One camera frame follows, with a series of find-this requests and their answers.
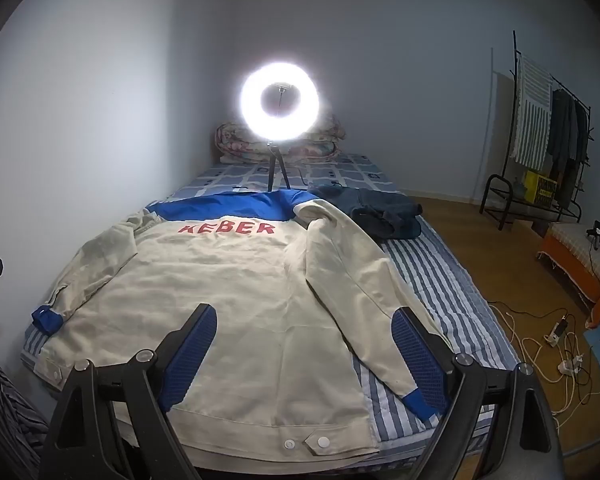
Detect dark hanging clothes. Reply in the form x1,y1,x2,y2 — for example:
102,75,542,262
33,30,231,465
547,89,590,208

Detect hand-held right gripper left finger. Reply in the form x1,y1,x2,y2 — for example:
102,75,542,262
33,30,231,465
39,303,218,480

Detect striped hanging towel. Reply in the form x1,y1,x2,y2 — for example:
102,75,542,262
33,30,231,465
511,54,553,171

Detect white cable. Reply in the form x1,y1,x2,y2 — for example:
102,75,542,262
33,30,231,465
490,300,600,431

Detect beige and blue jacket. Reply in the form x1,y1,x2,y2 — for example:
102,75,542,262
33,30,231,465
31,191,453,470

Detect black tripod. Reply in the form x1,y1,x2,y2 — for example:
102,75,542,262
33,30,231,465
266,82,294,194

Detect white power strip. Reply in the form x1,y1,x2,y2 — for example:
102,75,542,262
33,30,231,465
558,355,586,376
545,317,571,346

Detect folded floral quilt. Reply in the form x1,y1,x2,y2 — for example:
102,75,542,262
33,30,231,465
215,115,347,165

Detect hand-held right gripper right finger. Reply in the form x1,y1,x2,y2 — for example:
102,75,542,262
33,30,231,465
390,306,566,480

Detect dark striped cloth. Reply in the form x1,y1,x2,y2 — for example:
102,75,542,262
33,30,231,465
0,347,51,476

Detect orange bench with cover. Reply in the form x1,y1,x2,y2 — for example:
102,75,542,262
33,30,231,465
536,221,600,330

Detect black clothes rack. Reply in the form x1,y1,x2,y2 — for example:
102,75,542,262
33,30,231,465
481,30,593,231

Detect blue checkered bed sheet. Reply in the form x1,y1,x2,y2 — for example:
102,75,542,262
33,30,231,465
172,152,398,201

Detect ring light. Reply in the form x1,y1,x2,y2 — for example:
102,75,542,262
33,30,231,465
238,61,327,142

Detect dark blue jeans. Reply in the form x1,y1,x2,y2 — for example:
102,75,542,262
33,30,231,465
312,186,423,241

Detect blue striped bed sheet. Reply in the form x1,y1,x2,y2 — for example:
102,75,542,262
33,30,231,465
20,205,523,446

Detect yellow crate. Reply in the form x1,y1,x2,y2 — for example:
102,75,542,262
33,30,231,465
522,170,558,206

